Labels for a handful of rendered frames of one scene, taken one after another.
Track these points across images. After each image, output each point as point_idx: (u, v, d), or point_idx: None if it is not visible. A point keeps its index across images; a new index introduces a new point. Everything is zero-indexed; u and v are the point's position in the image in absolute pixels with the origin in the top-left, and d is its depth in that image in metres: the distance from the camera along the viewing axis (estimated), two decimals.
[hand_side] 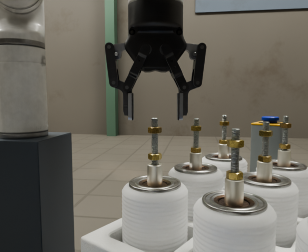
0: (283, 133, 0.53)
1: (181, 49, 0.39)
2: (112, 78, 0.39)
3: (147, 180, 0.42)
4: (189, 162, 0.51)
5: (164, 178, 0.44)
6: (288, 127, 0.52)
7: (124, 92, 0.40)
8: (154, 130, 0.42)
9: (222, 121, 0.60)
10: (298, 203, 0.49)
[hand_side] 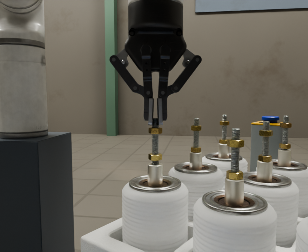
0: (283, 133, 0.53)
1: (181, 50, 0.39)
2: (132, 85, 0.39)
3: (154, 183, 0.41)
4: (189, 162, 0.51)
5: (140, 180, 0.43)
6: (288, 127, 0.52)
7: (145, 97, 0.40)
8: (160, 132, 0.41)
9: (222, 121, 0.60)
10: (298, 203, 0.49)
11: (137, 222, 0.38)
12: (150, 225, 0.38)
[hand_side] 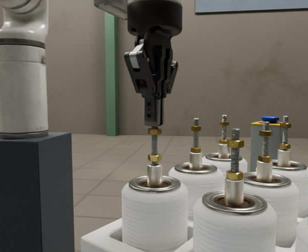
0: (283, 133, 0.53)
1: (135, 49, 0.37)
2: None
3: None
4: (189, 162, 0.51)
5: (171, 183, 0.42)
6: (288, 127, 0.52)
7: None
8: (155, 131, 0.42)
9: (222, 121, 0.60)
10: (298, 203, 0.49)
11: None
12: None
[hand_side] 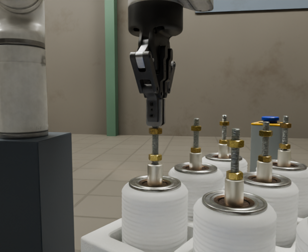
0: (283, 133, 0.53)
1: None
2: (156, 85, 0.37)
3: (160, 182, 0.41)
4: (189, 162, 0.51)
5: (139, 183, 0.41)
6: (288, 127, 0.52)
7: (157, 98, 0.39)
8: (151, 131, 0.42)
9: (222, 121, 0.60)
10: (298, 203, 0.49)
11: (164, 223, 0.38)
12: (176, 222, 0.39)
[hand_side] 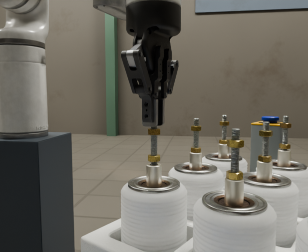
0: (283, 133, 0.53)
1: None
2: None
3: (152, 183, 0.41)
4: (189, 162, 0.51)
5: (141, 179, 0.44)
6: (288, 127, 0.52)
7: (154, 98, 0.43)
8: (156, 132, 0.42)
9: (222, 121, 0.60)
10: (298, 203, 0.49)
11: (129, 220, 0.39)
12: (141, 225, 0.38)
